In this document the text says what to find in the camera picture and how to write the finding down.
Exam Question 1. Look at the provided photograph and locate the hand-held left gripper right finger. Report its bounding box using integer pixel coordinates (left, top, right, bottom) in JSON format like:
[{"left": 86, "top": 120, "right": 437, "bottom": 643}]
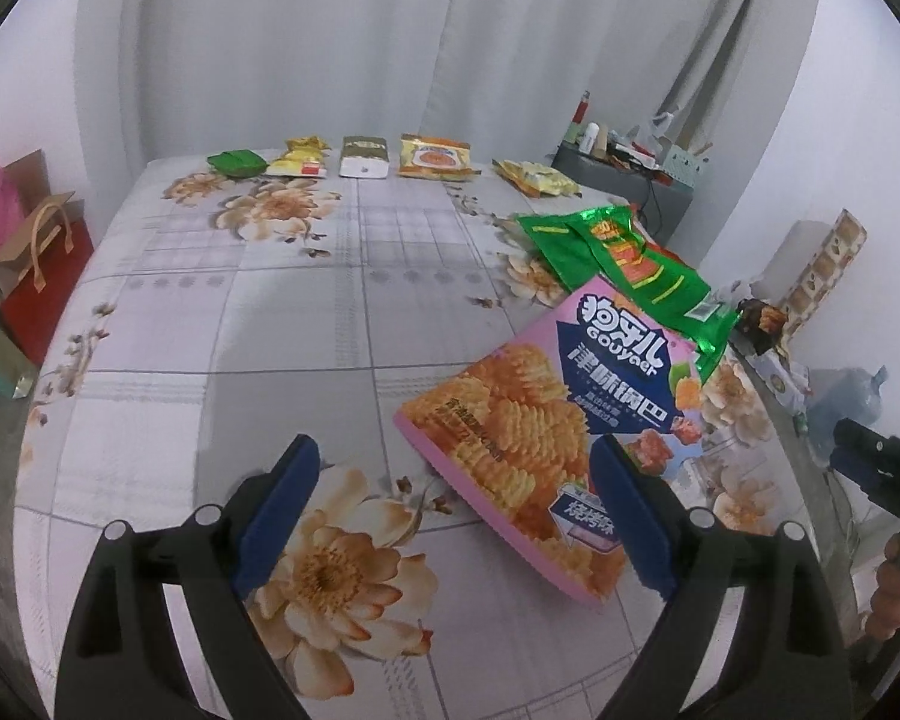
[{"left": 589, "top": 435, "right": 846, "bottom": 720}]

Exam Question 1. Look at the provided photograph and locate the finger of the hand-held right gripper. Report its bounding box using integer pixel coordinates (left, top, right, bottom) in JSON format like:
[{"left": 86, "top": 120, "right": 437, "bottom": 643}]
[
  {"left": 832, "top": 418, "right": 882, "bottom": 455},
  {"left": 831, "top": 446, "right": 890, "bottom": 492}
]

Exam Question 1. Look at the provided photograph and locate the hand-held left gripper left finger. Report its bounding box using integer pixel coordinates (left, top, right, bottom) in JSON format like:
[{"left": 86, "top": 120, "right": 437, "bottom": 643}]
[{"left": 66, "top": 433, "right": 323, "bottom": 720}]

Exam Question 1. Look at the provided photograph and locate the pink chips snack packet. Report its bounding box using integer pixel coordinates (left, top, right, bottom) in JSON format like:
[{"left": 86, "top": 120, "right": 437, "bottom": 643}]
[{"left": 394, "top": 274, "right": 721, "bottom": 605}]

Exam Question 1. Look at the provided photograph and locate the person's right hand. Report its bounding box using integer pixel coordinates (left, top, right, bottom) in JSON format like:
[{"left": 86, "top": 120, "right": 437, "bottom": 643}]
[{"left": 866, "top": 527, "right": 900, "bottom": 643}]

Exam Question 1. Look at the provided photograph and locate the blue water jug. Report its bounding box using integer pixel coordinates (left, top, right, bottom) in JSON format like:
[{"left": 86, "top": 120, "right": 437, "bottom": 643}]
[{"left": 805, "top": 366, "right": 890, "bottom": 467}]

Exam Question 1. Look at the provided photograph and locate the white printed packet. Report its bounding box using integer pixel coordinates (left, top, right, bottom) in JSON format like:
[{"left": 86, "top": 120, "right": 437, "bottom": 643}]
[{"left": 750, "top": 356, "right": 809, "bottom": 415}]

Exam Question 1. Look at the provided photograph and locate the dark orange-brown bag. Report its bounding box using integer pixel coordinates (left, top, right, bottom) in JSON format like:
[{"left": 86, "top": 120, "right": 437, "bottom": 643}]
[{"left": 736, "top": 298, "right": 788, "bottom": 355}]

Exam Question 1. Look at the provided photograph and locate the patterned cardboard box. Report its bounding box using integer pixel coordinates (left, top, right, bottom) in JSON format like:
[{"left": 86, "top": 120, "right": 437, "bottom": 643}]
[{"left": 786, "top": 210, "right": 869, "bottom": 336}]

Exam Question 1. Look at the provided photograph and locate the green red-label snack packet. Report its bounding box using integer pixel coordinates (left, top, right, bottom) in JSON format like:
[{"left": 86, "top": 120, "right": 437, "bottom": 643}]
[{"left": 570, "top": 204, "right": 737, "bottom": 383}]

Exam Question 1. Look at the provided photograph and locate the plain green snack packet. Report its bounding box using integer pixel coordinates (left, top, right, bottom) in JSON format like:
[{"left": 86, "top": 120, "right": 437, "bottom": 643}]
[{"left": 515, "top": 211, "right": 608, "bottom": 293}]

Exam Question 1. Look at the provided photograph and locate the dark grey side table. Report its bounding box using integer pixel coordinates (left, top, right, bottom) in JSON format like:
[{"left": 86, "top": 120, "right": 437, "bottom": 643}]
[{"left": 551, "top": 142, "right": 697, "bottom": 256}]

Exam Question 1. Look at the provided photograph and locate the olive gift bag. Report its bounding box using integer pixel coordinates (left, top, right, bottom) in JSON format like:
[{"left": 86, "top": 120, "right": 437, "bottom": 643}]
[{"left": 0, "top": 317, "right": 41, "bottom": 400}]

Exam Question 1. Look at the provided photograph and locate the red gift bag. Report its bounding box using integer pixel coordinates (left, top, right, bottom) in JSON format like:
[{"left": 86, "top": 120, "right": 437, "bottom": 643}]
[{"left": 0, "top": 199, "right": 96, "bottom": 366}]

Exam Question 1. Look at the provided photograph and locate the yellow-green snack packet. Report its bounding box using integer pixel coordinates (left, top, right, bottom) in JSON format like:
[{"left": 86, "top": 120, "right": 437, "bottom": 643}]
[{"left": 493, "top": 159, "right": 578, "bottom": 198}]

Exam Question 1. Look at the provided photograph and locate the small dark green packet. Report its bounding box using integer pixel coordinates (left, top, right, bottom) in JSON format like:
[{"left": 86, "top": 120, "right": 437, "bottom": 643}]
[{"left": 206, "top": 148, "right": 269, "bottom": 179}]

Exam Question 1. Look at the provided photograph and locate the crumpled yellow packet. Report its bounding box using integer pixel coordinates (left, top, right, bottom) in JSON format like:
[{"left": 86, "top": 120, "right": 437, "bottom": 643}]
[{"left": 268, "top": 135, "right": 331, "bottom": 179}]

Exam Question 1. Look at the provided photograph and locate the white plastic bag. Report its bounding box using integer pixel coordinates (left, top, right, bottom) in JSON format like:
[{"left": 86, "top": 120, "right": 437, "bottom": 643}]
[{"left": 630, "top": 111, "right": 680, "bottom": 158}]

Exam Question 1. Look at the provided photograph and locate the white and olive packet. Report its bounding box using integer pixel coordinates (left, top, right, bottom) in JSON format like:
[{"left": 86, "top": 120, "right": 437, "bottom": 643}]
[{"left": 339, "top": 135, "right": 391, "bottom": 179}]

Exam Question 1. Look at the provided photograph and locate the brown paper bag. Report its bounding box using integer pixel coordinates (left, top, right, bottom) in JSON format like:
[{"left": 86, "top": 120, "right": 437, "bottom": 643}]
[{"left": 0, "top": 150, "right": 77, "bottom": 295}]

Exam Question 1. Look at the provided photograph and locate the orange and yellow packet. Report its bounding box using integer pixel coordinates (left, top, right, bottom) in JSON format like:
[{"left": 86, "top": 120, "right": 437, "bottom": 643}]
[{"left": 397, "top": 133, "right": 475, "bottom": 181}]

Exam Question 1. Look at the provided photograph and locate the white curtain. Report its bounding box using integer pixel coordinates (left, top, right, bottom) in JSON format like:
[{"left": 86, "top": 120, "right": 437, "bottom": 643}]
[{"left": 75, "top": 0, "right": 788, "bottom": 170}]

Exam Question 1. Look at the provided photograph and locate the black cable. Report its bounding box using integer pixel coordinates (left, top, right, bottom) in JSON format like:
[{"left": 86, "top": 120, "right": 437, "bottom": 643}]
[{"left": 640, "top": 171, "right": 667, "bottom": 235}]

